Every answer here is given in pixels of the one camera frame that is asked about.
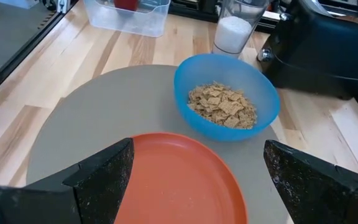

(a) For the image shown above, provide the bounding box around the orange plastic plate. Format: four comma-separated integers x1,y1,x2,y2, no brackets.
113,132,248,224

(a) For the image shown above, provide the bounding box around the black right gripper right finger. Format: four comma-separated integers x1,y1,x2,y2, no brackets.
263,139,358,224

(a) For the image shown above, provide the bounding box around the red apple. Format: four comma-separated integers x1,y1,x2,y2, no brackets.
113,0,139,12

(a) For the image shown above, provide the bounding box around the black table edge rail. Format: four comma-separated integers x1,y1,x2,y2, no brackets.
0,0,77,106

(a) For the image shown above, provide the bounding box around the blue plastic bowl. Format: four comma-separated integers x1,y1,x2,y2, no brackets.
173,53,281,142

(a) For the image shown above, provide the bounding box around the clear drinking glass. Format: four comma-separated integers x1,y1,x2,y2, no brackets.
211,0,270,59

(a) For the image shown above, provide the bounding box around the white milk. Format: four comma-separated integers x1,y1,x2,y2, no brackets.
213,16,253,54

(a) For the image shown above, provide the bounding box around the black toaster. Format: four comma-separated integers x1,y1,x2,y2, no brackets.
258,0,358,100

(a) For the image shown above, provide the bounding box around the cereal squares heap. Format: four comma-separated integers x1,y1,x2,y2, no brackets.
187,81,257,130

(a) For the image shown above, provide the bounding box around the grey round placemat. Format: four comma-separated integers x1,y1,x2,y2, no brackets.
25,64,291,224

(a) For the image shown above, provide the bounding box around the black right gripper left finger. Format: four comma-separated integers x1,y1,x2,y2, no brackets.
0,138,135,224

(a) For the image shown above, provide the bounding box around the clear plastic bin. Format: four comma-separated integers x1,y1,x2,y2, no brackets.
83,0,171,38

